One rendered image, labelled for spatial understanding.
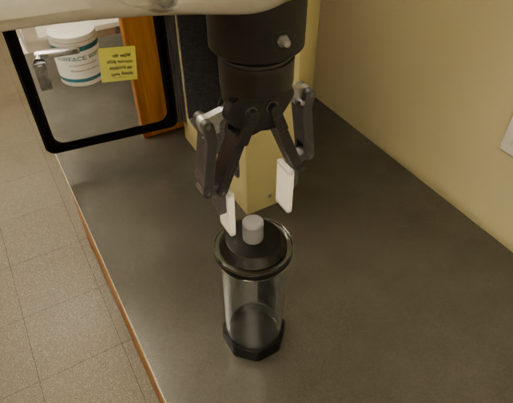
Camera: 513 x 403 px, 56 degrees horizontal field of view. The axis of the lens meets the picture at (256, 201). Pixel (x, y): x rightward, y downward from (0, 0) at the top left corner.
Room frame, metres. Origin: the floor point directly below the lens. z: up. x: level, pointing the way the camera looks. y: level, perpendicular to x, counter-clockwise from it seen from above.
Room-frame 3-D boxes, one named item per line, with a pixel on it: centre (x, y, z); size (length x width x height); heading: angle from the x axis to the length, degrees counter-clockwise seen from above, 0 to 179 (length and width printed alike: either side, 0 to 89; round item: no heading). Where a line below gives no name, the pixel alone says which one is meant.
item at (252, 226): (0.43, 0.00, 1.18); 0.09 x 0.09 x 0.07
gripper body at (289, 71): (0.44, 0.00, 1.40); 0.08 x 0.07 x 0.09; 120
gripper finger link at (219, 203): (0.41, 0.05, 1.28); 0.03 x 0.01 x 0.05; 120
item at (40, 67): (0.87, 0.42, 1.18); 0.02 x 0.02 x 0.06; 23
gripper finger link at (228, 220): (0.42, 0.04, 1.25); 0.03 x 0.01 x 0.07; 30
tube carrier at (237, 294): (0.43, 0.00, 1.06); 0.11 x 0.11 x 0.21
